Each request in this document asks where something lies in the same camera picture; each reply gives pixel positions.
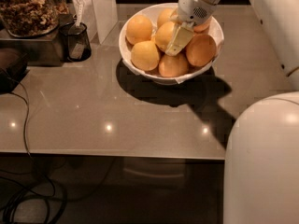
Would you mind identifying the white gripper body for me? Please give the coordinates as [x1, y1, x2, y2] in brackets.
[177, 0, 217, 26]

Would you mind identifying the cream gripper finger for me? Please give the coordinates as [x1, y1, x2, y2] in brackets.
[169, 9, 182, 24]
[164, 21, 194, 56]

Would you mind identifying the orange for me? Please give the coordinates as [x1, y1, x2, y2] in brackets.
[193, 17, 212, 33]
[154, 21, 175, 51]
[126, 15, 153, 45]
[157, 7, 177, 28]
[158, 53, 189, 78]
[186, 34, 217, 67]
[131, 41, 160, 71]

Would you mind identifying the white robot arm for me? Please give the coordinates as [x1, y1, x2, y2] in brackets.
[170, 0, 299, 224]

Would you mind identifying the white ceramic bowl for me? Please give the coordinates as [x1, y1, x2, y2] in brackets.
[119, 3, 224, 85]

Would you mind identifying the white paper bag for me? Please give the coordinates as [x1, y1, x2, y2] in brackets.
[82, 0, 118, 44]

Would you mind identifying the white utensil in cup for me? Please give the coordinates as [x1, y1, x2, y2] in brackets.
[68, 0, 84, 35]

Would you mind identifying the black mesh cup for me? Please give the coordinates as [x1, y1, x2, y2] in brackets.
[59, 22, 92, 62]

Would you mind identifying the grey metal box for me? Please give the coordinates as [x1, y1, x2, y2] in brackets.
[0, 14, 73, 66]

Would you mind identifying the glass jar of nuts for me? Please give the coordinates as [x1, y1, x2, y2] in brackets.
[0, 0, 59, 38]

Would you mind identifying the dark brown box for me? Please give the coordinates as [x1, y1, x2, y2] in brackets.
[0, 48, 28, 93]

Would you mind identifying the black cable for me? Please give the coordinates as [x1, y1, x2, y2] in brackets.
[0, 77, 117, 224]

